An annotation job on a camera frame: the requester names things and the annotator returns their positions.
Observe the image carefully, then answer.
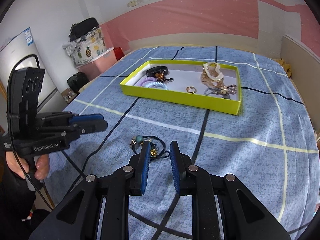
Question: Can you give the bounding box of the cardboard box with bottles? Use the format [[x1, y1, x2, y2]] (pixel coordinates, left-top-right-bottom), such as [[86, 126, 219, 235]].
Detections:
[[61, 88, 78, 104]]

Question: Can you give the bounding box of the beige hair claw clip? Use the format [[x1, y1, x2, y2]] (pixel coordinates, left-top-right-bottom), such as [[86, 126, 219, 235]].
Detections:
[[200, 62, 224, 88]]

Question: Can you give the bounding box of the left hand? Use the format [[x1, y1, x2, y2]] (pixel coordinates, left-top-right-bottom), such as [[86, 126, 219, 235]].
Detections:
[[5, 152, 50, 180]]

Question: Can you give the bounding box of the red paper bag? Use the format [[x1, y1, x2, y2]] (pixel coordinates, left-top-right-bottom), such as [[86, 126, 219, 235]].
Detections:
[[113, 47, 125, 61]]

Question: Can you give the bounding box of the yellow-green cardboard box tray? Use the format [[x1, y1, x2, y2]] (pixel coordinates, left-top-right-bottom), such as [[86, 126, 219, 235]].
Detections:
[[120, 60, 242, 115]]

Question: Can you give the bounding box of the amber bead bracelet cluster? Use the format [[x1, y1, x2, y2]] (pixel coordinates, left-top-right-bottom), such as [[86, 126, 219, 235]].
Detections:
[[155, 72, 174, 83]]

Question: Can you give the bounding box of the blue checked bed sheet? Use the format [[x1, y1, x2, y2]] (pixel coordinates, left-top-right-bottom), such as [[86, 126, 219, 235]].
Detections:
[[44, 45, 320, 240]]

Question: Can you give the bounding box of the black sleeve forearm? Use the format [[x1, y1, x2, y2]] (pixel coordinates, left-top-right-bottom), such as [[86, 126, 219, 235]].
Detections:
[[1, 151, 50, 239]]

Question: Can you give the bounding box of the white refrigerator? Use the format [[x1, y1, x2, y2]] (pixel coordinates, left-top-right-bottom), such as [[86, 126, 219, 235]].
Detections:
[[0, 26, 59, 113]]

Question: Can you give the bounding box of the beige headboard panel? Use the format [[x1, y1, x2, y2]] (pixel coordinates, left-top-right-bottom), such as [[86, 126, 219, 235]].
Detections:
[[280, 34, 319, 92]]

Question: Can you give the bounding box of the light blue spiral hair tie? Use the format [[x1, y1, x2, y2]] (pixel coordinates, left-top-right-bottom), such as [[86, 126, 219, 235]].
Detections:
[[145, 81, 169, 91]]

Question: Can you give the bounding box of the black fitness band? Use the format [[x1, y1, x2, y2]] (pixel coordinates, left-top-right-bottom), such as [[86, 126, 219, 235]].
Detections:
[[146, 66, 168, 77]]

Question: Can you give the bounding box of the pink plastic storage box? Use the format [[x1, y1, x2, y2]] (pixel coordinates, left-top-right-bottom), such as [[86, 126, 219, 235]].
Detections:
[[76, 47, 117, 81]]

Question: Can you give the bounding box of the pineapple print storage bag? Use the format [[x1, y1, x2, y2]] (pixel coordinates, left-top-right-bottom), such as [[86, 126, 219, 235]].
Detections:
[[62, 27, 107, 67]]

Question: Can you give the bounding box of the black bag on top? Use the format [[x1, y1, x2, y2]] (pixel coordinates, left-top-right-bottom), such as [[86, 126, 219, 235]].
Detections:
[[68, 17, 99, 42]]

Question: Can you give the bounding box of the black camera module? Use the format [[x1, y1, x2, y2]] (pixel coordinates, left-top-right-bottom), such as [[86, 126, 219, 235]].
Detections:
[[8, 67, 45, 134]]

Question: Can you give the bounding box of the purple spiral hair tie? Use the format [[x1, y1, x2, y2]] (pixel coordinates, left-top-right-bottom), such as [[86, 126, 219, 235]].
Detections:
[[135, 77, 158, 87]]

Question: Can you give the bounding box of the black cable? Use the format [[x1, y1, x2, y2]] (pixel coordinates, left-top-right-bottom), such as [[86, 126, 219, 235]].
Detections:
[[6, 54, 141, 210]]

